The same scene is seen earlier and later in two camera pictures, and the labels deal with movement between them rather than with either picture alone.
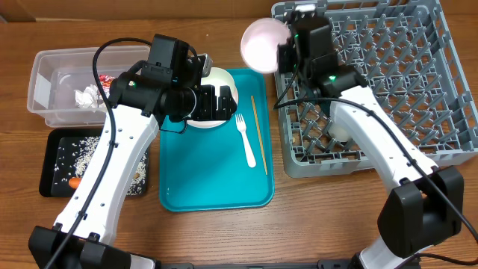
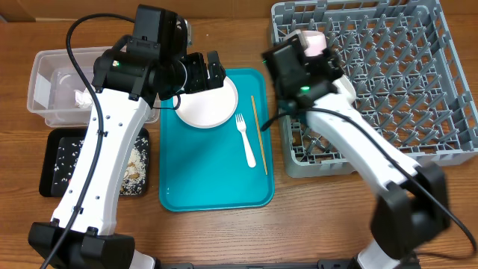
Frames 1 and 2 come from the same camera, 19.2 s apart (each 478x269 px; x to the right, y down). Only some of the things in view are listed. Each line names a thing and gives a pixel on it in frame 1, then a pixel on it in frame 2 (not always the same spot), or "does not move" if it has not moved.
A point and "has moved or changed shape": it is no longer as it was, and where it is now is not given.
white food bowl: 260,41 has moved or changed shape
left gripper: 210,111 → 204,79
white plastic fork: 241,127 does not move
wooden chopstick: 252,100 does not move
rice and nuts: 76,157 does not move
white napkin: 87,98 does not move
